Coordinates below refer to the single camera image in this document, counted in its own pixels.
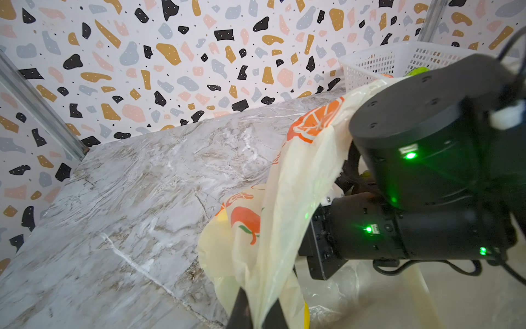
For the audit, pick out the bright green fruit toy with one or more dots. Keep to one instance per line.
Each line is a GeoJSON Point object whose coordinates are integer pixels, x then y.
{"type": "Point", "coordinates": [417, 71]}

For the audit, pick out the white plastic mesh basket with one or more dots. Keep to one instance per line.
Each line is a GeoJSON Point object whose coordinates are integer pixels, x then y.
{"type": "Point", "coordinates": [397, 60]}

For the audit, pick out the yellow lemon toy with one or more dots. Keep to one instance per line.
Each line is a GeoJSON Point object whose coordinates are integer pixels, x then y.
{"type": "Point", "coordinates": [306, 316]}

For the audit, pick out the yellow translucent plastic bag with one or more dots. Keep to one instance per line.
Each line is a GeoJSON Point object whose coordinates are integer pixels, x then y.
{"type": "Point", "coordinates": [253, 241]}

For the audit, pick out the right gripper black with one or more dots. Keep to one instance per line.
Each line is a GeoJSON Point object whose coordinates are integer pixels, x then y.
{"type": "Point", "coordinates": [319, 245]}

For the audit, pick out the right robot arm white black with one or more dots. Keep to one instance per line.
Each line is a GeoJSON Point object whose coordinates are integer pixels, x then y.
{"type": "Point", "coordinates": [435, 173]}

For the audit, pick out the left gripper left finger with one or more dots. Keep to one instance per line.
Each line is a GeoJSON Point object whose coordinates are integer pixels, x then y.
{"type": "Point", "coordinates": [240, 317]}

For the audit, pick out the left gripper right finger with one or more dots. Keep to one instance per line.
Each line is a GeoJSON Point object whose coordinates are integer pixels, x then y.
{"type": "Point", "coordinates": [275, 318]}

